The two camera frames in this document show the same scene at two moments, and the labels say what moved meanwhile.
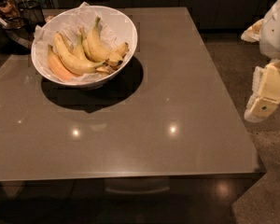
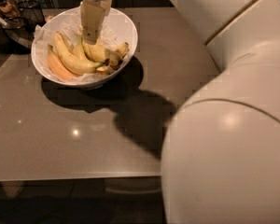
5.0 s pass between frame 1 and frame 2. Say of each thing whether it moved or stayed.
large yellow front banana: stayed
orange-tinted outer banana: stayed
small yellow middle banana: stayed
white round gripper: moved
